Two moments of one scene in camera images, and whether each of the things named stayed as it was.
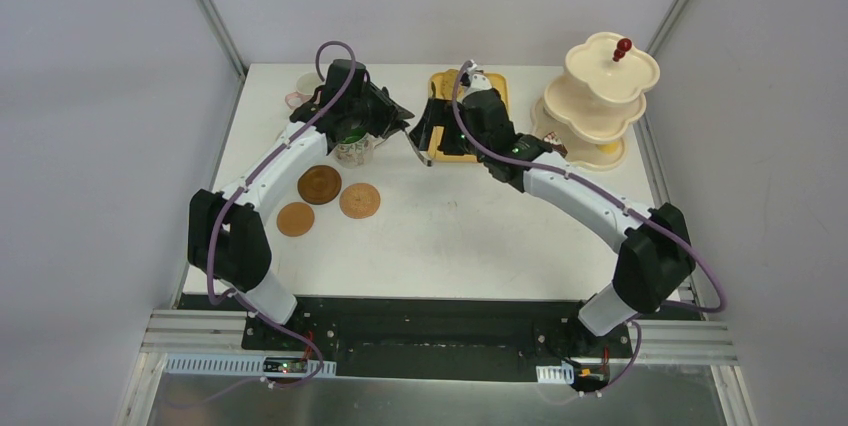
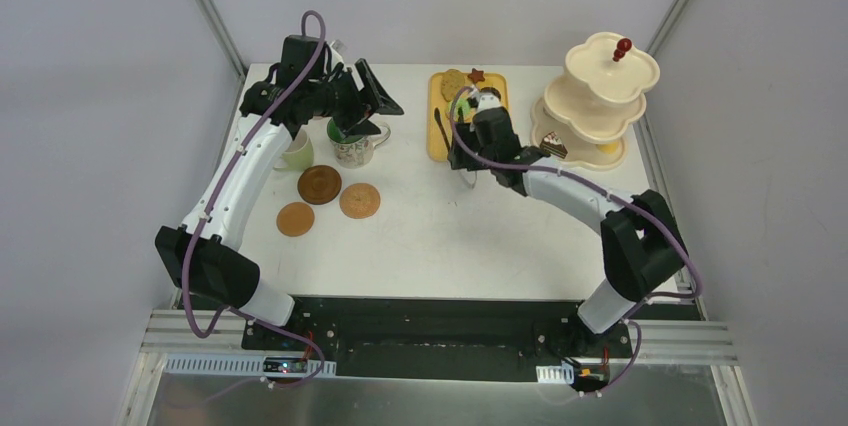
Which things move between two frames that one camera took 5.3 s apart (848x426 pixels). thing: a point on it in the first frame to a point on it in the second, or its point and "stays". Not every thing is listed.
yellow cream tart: x=610 y=148 stays
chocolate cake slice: x=555 y=142 stays
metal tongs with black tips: x=423 y=156 to x=460 y=113
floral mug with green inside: x=355 y=149 stays
